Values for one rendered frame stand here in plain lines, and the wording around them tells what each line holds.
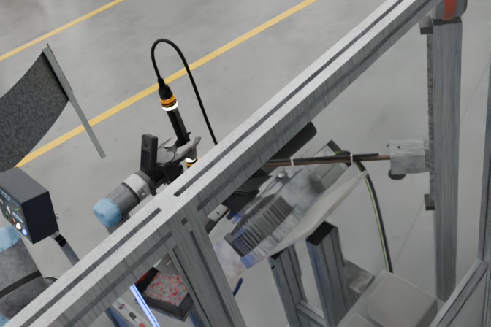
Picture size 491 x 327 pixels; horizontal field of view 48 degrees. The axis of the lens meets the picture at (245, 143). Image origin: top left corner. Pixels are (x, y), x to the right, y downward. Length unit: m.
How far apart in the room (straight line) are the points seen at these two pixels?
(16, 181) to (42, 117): 1.54
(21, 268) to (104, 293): 0.74
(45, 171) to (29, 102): 0.92
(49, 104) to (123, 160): 0.72
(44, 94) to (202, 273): 3.16
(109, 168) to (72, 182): 0.28
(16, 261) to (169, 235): 0.75
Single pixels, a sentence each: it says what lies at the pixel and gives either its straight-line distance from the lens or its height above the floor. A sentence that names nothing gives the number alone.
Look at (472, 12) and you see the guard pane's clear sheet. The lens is 1.13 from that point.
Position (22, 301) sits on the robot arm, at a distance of 1.34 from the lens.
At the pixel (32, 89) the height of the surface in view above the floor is 0.84.
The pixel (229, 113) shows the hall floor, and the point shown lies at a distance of 4.22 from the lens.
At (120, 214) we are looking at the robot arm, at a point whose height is 1.47.
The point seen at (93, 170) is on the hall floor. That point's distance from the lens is 4.22.
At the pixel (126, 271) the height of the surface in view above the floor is 2.03.
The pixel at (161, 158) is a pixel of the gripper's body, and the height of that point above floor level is 1.50.
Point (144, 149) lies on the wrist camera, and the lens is 1.57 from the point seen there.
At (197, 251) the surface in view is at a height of 1.96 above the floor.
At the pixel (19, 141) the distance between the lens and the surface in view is 3.64.
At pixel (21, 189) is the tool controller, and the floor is 1.24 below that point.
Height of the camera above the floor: 2.47
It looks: 39 degrees down
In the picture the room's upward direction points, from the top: 17 degrees counter-clockwise
